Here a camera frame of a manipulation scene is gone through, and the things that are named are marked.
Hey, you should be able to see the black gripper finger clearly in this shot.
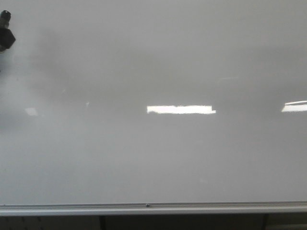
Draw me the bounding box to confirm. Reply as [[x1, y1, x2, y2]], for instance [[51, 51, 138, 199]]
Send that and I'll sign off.
[[0, 28, 16, 50]]

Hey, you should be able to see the white black-tipped marker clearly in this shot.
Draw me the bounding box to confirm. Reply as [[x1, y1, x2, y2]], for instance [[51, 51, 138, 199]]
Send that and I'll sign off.
[[0, 10, 12, 52]]

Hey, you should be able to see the white whiteboard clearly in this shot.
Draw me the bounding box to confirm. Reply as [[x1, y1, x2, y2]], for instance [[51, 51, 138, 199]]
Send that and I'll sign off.
[[0, 0, 307, 205]]

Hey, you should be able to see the aluminium marker tray rail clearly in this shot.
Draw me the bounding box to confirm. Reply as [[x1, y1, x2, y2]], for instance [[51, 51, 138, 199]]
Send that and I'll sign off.
[[0, 201, 307, 217]]

